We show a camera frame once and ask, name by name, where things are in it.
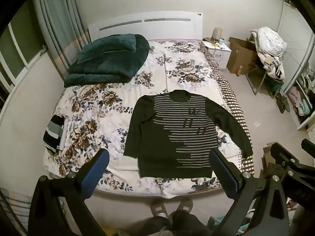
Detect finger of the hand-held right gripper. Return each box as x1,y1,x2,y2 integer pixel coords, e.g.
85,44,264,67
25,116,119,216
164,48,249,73
301,139,315,153
270,143,301,169

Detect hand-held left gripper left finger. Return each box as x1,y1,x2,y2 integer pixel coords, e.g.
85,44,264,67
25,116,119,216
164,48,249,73
28,148,110,236

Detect grey curtain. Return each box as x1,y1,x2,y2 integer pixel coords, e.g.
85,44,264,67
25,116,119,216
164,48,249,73
33,0,92,77

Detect folded black grey striped garment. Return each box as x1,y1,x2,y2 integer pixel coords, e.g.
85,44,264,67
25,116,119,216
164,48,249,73
43,115,65,153

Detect person's right leg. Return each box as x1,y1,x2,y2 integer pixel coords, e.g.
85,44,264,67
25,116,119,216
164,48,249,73
171,210,212,236

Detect brown cardboard box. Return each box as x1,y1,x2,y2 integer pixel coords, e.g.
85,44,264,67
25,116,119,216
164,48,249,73
226,37,260,75

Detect person's left leg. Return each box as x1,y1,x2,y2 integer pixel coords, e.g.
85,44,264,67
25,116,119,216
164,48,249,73
142,215,173,236

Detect grey checked cloth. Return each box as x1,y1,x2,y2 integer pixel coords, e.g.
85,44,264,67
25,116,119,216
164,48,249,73
0,187,32,230

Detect dark green fleece blanket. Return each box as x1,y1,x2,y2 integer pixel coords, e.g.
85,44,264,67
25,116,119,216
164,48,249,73
64,33,150,88

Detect dark green striped sweater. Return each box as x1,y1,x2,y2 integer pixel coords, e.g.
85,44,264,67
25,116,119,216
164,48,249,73
123,90,254,178

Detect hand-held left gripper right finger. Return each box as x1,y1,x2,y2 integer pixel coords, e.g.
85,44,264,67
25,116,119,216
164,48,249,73
208,148,290,236

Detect window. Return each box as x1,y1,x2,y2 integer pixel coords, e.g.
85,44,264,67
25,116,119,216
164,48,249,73
0,4,48,111

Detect white wardrobe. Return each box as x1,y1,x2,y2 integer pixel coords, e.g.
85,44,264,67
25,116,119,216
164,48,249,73
279,0,315,131

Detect folded white cloth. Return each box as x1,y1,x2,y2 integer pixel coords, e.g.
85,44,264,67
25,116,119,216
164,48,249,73
58,118,72,153

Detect brown checked bed sheet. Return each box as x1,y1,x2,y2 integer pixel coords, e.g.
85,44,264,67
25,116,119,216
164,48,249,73
202,41,255,175

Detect person's leg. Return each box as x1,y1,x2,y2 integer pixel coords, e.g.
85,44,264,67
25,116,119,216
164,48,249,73
142,215,173,236
171,210,212,236

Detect white nightstand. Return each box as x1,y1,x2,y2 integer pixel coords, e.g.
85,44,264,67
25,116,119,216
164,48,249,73
202,38,232,70

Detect metal folding chair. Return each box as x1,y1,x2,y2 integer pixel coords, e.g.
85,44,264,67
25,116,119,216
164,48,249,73
246,63,283,97

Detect pile of white clothes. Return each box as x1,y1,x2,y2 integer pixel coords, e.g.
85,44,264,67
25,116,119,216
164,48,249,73
250,27,288,79

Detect pair of green slippers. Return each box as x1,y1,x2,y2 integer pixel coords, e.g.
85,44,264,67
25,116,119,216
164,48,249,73
274,92,291,114

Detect white bed headboard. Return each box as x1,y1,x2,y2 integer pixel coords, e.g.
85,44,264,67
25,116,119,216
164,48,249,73
88,11,204,43

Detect floral bed blanket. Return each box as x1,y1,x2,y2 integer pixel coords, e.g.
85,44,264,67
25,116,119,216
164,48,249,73
43,40,243,199

